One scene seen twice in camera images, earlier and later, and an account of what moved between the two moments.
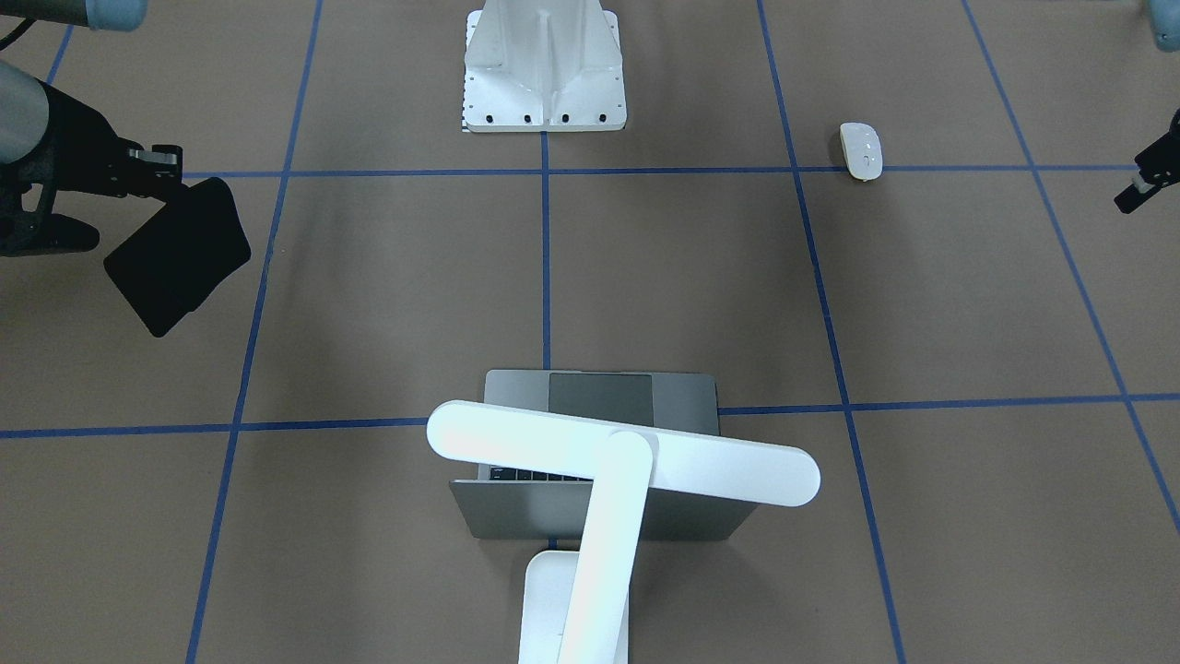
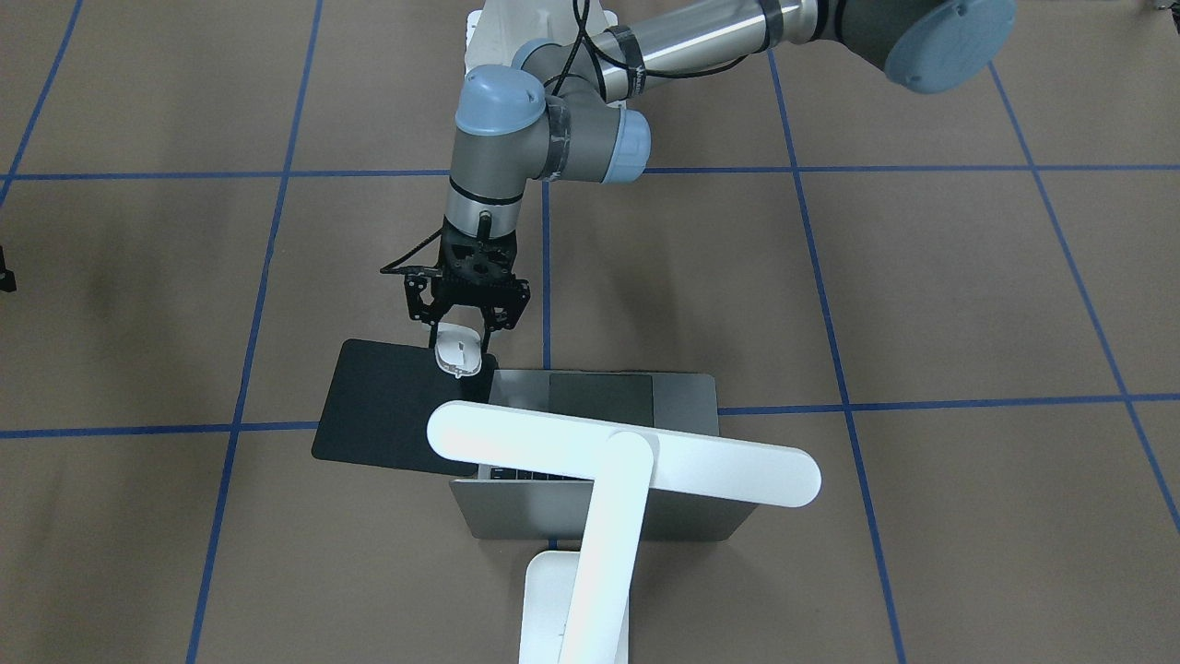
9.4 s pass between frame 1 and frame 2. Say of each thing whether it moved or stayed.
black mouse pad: moved
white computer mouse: moved
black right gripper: moved
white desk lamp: stayed
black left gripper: moved
